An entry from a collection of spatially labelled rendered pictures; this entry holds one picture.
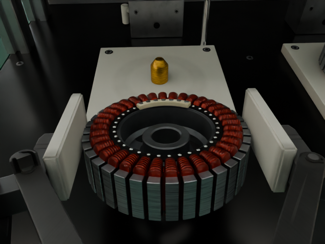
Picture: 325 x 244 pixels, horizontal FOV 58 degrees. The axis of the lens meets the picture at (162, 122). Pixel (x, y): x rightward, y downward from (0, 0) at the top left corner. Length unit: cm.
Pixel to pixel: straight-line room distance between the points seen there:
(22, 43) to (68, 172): 30
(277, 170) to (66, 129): 11
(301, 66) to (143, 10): 22
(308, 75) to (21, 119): 32
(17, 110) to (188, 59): 20
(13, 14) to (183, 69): 22
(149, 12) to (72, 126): 28
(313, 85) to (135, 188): 26
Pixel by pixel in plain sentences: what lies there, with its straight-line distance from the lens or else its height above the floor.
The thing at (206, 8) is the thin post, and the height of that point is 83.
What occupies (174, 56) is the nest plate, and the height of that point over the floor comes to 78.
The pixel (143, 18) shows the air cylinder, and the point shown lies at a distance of 43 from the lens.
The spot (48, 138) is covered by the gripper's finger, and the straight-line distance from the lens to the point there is 18.
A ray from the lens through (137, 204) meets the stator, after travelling 17.
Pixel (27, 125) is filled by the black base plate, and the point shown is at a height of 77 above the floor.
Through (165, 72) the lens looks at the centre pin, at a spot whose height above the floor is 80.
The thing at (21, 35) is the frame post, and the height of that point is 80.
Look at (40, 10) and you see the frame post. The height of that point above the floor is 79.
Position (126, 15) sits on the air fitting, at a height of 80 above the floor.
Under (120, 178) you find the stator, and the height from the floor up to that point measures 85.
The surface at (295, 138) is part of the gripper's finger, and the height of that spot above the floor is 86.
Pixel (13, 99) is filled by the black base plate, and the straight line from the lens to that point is 37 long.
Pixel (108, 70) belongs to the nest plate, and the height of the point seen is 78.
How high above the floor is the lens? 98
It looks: 44 degrees down
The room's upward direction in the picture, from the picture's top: straight up
